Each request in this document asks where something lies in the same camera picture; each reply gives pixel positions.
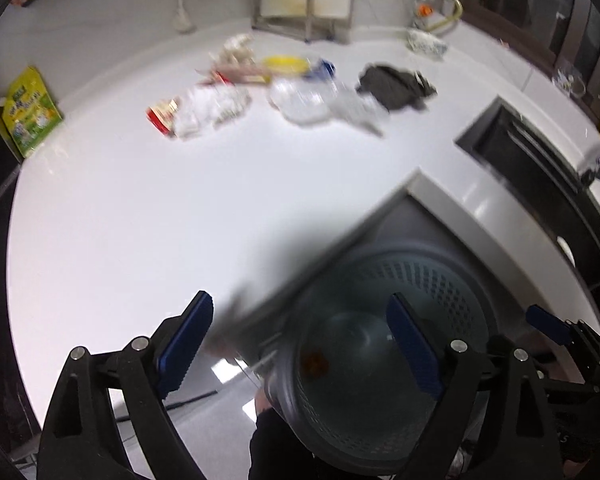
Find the white plate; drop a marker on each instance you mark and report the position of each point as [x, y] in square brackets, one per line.
[566, 250]

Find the blue bottle cap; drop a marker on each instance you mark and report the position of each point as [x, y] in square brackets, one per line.
[322, 69]

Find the white patterned bowl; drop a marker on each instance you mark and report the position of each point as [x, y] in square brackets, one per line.
[426, 42]

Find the dark cloth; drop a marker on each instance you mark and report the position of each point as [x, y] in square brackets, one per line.
[392, 85]

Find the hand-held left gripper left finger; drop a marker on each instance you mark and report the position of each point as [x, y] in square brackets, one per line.
[185, 347]

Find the grey perforated trash basket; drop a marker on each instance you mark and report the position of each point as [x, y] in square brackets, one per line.
[380, 280]

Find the yellow plastic lid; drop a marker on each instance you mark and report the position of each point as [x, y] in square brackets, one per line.
[285, 64]

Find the pink flat packet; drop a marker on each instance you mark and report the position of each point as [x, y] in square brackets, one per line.
[240, 76]

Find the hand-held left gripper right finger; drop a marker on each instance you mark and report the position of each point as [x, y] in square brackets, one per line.
[414, 350]

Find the dark kitchen sink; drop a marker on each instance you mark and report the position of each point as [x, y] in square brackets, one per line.
[530, 160]

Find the clear plastic container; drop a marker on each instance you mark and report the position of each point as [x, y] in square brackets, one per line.
[302, 100]

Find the green yellow printed packet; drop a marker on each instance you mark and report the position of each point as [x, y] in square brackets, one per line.
[30, 110]

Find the dark window frame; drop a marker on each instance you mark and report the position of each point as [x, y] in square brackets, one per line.
[540, 5]

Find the red snack wrapper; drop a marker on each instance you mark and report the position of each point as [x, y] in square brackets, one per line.
[161, 116]

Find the small bottle with orange cap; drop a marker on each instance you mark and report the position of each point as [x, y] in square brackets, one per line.
[422, 16]

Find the beige wrapper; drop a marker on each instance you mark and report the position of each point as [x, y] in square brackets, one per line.
[236, 50]

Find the person's dark clothing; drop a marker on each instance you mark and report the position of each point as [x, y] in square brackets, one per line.
[275, 445]

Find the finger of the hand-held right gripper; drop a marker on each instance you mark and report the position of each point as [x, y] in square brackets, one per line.
[547, 322]
[500, 346]

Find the glass mug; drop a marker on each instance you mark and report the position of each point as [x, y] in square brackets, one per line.
[570, 82]

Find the clear plastic film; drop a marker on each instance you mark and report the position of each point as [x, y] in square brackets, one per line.
[360, 110]

